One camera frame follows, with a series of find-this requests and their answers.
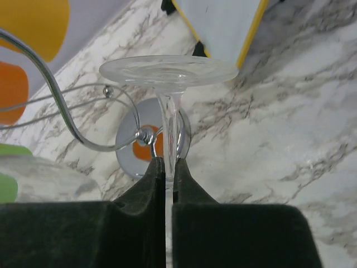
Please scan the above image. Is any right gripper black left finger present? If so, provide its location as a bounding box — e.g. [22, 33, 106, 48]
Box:
[1, 157, 166, 267]

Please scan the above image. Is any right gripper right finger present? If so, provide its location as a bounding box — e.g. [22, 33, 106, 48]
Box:
[172, 159, 322, 267]

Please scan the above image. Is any clear wine glass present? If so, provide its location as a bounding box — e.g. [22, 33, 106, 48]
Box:
[99, 55, 239, 267]
[1, 155, 101, 203]

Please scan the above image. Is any clear wine glass front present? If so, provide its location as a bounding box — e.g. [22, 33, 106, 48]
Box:
[99, 55, 239, 267]

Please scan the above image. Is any green plastic wine glass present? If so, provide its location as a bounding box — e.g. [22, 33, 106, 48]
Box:
[1, 143, 32, 203]

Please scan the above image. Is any orange plastic wine glass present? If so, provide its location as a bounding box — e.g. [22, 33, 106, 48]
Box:
[0, 61, 29, 125]

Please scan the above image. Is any chrome wine glass rack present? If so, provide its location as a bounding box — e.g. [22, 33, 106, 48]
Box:
[0, 27, 192, 179]

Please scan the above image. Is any whiteboard with yellow frame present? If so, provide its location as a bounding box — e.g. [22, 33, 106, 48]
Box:
[161, 0, 278, 69]

